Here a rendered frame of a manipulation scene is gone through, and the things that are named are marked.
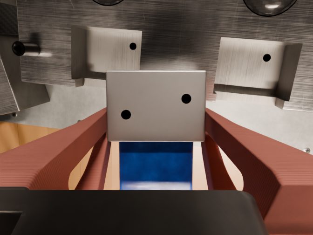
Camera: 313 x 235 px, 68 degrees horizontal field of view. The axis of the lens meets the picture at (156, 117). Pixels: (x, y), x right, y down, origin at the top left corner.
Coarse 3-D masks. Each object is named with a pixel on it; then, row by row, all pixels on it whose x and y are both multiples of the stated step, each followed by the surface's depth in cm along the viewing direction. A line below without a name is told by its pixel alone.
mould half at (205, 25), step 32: (32, 0) 17; (64, 0) 16; (128, 0) 16; (160, 0) 16; (192, 0) 15; (224, 0) 15; (32, 32) 17; (64, 32) 17; (160, 32) 16; (192, 32) 16; (224, 32) 16; (256, 32) 15; (288, 32) 15; (32, 64) 18; (64, 64) 18; (160, 64) 17; (192, 64) 16
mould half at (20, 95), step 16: (0, 0) 23; (0, 48) 22; (0, 64) 22; (16, 64) 24; (0, 80) 22; (16, 80) 23; (0, 96) 23; (16, 96) 23; (32, 96) 25; (48, 96) 28; (0, 112) 23
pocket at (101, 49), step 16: (80, 32) 18; (96, 32) 19; (112, 32) 19; (128, 32) 18; (80, 48) 19; (96, 48) 20; (112, 48) 20; (128, 48) 19; (80, 64) 19; (96, 64) 20; (112, 64) 20; (128, 64) 20; (80, 80) 19; (96, 80) 19
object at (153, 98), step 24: (120, 72) 11; (144, 72) 11; (168, 72) 11; (192, 72) 11; (120, 96) 11; (144, 96) 11; (168, 96) 11; (192, 96) 11; (120, 120) 12; (144, 120) 12; (168, 120) 12; (192, 120) 12; (120, 144) 13; (144, 144) 13; (168, 144) 13; (192, 144) 13; (120, 168) 13; (144, 168) 13; (168, 168) 13; (192, 168) 13
